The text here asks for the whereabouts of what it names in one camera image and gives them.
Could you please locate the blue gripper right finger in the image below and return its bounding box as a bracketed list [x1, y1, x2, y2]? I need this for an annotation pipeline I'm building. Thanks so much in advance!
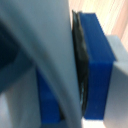
[71, 9, 119, 122]

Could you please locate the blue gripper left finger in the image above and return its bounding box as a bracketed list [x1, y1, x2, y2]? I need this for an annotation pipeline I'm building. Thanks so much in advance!
[35, 68, 66, 127]

